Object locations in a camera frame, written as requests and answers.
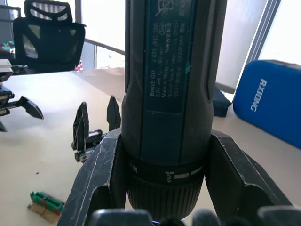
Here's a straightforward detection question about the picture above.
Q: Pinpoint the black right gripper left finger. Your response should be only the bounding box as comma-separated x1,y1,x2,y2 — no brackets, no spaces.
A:
56,130,129,226

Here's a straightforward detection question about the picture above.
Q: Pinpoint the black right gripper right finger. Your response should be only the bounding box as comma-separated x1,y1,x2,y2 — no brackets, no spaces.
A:
204,129,293,222

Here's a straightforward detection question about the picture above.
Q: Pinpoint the dark blue pouch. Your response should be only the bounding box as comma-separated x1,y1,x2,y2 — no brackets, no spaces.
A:
213,87,232,117

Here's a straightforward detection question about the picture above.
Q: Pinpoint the dark blue electric screwdriver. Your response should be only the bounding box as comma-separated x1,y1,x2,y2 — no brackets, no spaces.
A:
121,0,228,219

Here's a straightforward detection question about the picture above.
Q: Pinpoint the green ribbed finger piece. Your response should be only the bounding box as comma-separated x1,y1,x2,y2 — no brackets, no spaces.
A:
30,191,65,212

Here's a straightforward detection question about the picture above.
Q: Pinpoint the grey window frame post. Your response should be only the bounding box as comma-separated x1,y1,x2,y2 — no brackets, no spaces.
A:
246,0,282,69

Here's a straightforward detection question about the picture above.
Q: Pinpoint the brown cardboard pad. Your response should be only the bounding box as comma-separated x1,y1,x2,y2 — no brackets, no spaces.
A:
27,200,62,223

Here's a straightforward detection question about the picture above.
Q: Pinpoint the black spare gripper workpiece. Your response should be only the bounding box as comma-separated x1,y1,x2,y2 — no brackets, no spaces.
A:
71,95,122,163

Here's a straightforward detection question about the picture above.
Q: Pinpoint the black mesh office chair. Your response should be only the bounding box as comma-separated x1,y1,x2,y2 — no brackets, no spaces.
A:
10,0,87,76

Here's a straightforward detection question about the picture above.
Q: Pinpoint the blue zip case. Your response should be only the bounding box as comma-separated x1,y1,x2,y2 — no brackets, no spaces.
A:
232,60,301,150

